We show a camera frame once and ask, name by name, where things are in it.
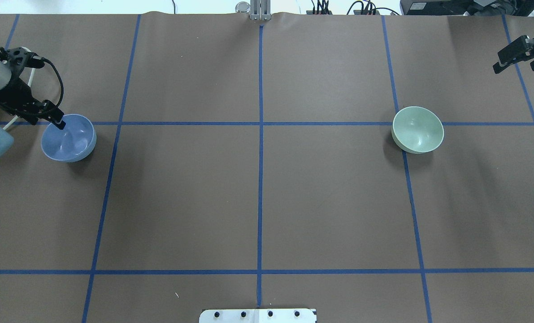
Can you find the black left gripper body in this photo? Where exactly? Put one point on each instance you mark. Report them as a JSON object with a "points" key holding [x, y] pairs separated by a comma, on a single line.
{"points": [[19, 97]]}

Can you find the black monitor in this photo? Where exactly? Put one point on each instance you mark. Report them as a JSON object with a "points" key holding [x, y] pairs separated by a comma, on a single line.
{"points": [[521, 8]]}

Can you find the aluminium frame post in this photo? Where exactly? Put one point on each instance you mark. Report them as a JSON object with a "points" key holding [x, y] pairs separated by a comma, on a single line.
{"points": [[260, 10]]}

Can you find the small metal cup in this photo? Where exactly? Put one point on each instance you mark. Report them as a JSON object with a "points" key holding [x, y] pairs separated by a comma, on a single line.
{"points": [[242, 7]]}

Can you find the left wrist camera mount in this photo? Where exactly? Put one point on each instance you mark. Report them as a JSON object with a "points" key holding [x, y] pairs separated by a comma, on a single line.
{"points": [[21, 57]]}

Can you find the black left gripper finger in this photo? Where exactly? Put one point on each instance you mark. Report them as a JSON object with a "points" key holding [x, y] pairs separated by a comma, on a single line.
{"points": [[59, 123], [51, 112]]}

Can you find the blue bowl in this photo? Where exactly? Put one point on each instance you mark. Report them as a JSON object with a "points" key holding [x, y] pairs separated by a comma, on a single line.
{"points": [[73, 143]]}

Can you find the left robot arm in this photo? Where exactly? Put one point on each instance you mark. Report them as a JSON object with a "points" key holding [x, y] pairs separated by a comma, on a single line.
{"points": [[7, 73]]}

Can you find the green bowl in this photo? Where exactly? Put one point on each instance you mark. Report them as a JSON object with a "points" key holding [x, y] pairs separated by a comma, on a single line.
{"points": [[417, 130]]}

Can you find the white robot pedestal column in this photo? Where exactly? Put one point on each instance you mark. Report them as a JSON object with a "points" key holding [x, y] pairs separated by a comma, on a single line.
{"points": [[281, 315]]}

